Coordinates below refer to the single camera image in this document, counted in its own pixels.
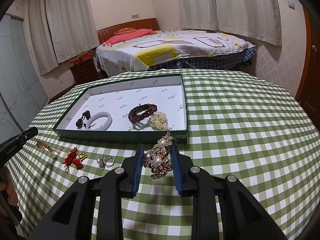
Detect pearl gold brooch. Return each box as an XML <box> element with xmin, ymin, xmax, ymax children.
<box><xmin>143</xmin><ymin>132</ymin><xmax>173</xmax><ymax>179</ymax></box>

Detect gold chain necklace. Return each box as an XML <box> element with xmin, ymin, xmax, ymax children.
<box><xmin>35</xmin><ymin>140</ymin><xmax>65</xmax><ymax>159</ymax></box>

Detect dark red bead bracelet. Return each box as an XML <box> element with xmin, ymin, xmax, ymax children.
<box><xmin>127</xmin><ymin>103</ymin><xmax>158</xmax><ymax>124</ymax></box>

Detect white jade bangle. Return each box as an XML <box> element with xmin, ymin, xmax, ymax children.
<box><xmin>86</xmin><ymin>112</ymin><xmax>113</xmax><ymax>131</ymax></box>

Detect gold charm red knot tassel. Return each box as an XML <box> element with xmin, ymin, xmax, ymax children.
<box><xmin>62</xmin><ymin>147</ymin><xmax>83</xmax><ymax>174</ymax></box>

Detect green jewelry tray box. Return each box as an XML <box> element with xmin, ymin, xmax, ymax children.
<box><xmin>53</xmin><ymin>74</ymin><xmax>188</xmax><ymax>144</ymax></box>

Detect person left hand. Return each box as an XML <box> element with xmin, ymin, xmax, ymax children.
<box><xmin>1</xmin><ymin>169</ymin><xmax>18</xmax><ymax>206</ymax></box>

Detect frosted glass wardrobe door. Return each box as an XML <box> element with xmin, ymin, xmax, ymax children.
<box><xmin>1</xmin><ymin>15</ymin><xmax>49</xmax><ymax>142</ymax></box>

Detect gold ingot red knot charm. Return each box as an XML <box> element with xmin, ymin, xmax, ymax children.
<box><xmin>77</xmin><ymin>153</ymin><xmax>87</xmax><ymax>161</ymax></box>

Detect green checkered tablecloth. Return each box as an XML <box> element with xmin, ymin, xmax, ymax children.
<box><xmin>7</xmin><ymin>70</ymin><xmax>319</xmax><ymax>239</ymax></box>

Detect dark wooden nightstand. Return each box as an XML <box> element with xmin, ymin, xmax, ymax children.
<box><xmin>69</xmin><ymin>58</ymin><xmax>99</xmax><ymax>85</ymax></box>

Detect bed with patterned sheet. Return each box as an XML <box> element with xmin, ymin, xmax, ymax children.
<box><xmin>95</xmin><ymin>30</ymin><xmax>255</xmax><ymax>76</ymax></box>

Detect red items on nightstand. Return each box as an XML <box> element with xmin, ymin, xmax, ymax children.
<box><xmin>71</xmin><ymin>50</ymin><xmax>92</xmax><ymax>65</ymax></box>

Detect pink pillow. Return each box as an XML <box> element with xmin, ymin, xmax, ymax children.
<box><xmin>103</xmin><ymin>29</ymin><xmax>157</xmax><ymax>46</ymax></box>

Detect left white curtain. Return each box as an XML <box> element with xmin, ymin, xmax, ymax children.
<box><xmin>28</xmin><ymin>0</ymin><xmax>99</xmax><ymax>75</ymax></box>

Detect white curtain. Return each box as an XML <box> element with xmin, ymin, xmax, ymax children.
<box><xmin>178</xmin><ymin>0</ymin><xmax>282</xmax><ymax>47</ymax></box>
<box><xmin>28</xmin><ymin>0</ymin><xmax>99</xmax><ymax>75</ymax></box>

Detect orange cushion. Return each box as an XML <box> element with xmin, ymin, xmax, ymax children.
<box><xmin>114</xmin><ymin>27</ymin><xmax>137</xmax><ymax>35</ymax></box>

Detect wooden headboard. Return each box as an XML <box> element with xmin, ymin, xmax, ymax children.
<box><xmin>96</xmin><ymin>17</ymin><xmax>161</xmax><ymax>45</ymax></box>

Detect brown wooden door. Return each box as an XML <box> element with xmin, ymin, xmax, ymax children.
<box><xmin>296</xmin><ymin>10</ymin><xmax>320</xmax><ymax>128</ymax></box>

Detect right white curtain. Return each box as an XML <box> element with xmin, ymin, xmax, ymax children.
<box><xmin>178</xmin><ymin>0</ymin><xmax>282</xmax><ymax>47</ymax></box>

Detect pearl silver ring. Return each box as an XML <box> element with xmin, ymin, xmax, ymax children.
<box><xmin>97</xmin><ymin>155</ymin><xmax>116</xmax><ymax>170</ymax></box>

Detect cream pearl bead bracelet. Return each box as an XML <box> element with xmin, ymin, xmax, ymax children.
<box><xmin>147</xmin><ymin>112</ymin><xmax>169</xmax><ymax>132</ymax></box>

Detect black bead cord bracelet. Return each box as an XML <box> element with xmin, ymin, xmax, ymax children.
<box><xmin>75</xmin><ymin>109</ymin><xmax>92</xmax><ymax>130</ymax></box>

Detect wall light switch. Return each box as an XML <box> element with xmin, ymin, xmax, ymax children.
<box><xmin>288</xmin><ymin>1</ymin><xmax>295</xmax><ymax>10</ymax></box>

